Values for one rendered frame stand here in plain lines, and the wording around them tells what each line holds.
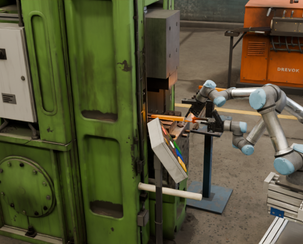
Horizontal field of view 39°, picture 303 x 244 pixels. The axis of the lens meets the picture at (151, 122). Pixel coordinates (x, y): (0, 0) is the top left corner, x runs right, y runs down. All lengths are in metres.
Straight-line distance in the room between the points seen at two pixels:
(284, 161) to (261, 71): 4.07
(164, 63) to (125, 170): 0.77
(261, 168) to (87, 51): 2.45
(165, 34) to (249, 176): 2.09
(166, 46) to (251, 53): 3.82
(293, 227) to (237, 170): 1.22
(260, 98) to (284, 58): 3.94
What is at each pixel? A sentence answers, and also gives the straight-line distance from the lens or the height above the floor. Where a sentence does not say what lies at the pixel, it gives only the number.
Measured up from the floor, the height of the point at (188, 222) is 0.00.
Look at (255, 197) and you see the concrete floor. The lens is 4.07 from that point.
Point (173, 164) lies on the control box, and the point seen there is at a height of 1.05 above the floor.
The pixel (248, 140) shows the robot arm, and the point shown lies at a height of 0.97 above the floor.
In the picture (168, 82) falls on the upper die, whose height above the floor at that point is 1.32.
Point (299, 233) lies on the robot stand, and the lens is 3.41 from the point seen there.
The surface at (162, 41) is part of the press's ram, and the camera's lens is 2.75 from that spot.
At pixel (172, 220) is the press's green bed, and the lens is 3.38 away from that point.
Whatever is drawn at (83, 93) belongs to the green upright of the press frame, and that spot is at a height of 1.28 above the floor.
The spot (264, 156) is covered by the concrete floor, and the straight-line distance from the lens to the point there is 4.76.
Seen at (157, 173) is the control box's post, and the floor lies 0.90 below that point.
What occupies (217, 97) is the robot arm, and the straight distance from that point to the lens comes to 2.86.
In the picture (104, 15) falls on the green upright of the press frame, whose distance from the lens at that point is 2.65.
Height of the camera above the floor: 2.28
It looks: 25 degrees down
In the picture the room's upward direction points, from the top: 1 degrees counter-clockwise
